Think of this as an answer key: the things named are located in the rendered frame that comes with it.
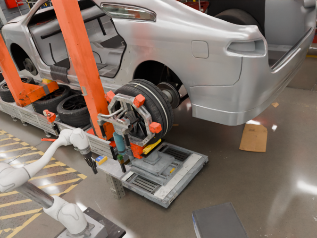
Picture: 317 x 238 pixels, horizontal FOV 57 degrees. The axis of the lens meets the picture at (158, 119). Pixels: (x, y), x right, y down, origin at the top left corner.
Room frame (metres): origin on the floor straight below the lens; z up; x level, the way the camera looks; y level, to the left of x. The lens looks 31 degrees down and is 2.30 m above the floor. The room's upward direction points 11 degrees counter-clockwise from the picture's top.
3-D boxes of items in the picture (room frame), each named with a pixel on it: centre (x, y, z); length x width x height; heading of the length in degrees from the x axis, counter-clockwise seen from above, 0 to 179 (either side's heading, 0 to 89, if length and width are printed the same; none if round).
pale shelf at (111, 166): (2.35, 0.57, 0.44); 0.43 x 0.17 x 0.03; 46
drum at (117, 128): (2.43, 0.33, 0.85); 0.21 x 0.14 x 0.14; 136
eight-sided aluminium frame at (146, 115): (2.49, 0.27, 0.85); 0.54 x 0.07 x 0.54; 46
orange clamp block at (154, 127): (2.27, 0.05, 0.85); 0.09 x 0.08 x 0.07; 46
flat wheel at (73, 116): (3.92, 1.11, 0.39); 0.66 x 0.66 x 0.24
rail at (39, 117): (3.72, 1.48, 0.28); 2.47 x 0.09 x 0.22; 46
